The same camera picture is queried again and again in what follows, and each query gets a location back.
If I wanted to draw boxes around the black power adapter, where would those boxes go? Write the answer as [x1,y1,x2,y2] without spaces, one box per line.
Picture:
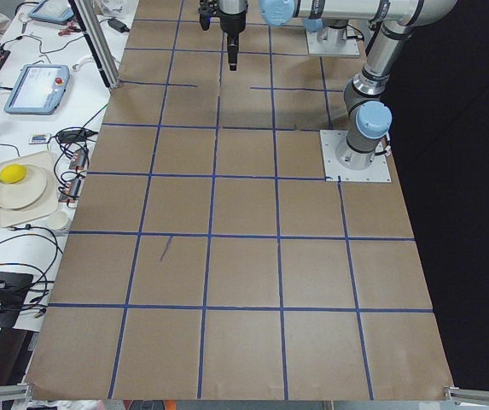
[108,17,130,33]

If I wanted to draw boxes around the beige square tray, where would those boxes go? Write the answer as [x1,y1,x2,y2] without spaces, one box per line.
[0,151,58,228]

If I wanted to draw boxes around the beige round plate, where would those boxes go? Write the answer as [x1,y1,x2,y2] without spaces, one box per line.
[0,165,47,209]

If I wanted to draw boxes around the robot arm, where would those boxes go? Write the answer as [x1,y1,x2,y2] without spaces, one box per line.
[259,0,457,170]
[218,0,247,71]

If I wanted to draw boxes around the blue teach pendant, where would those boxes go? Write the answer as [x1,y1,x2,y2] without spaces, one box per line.
[4,64,70,115]
[28,0,73,25]

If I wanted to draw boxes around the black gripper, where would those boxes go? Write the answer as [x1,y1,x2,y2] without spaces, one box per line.
[218,9,247,71]

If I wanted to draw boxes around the white paper cup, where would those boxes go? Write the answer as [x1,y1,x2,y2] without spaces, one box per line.
[46,211,72,235]

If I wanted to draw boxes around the blue teach pendant near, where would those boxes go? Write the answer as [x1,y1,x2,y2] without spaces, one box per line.
[4,64,70,115]

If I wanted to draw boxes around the yellow lemon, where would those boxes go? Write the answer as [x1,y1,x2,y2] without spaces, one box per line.
[0,164,26,185]

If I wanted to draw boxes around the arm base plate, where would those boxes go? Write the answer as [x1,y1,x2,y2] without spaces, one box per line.
[306,26,360,58]
[320,130,392,183]

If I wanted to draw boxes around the aluminium frame post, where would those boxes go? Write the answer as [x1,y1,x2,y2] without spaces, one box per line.
[68,0,120,90]

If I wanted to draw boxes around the blue teach pendant far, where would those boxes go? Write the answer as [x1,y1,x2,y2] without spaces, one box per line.
[28,0,73,25]

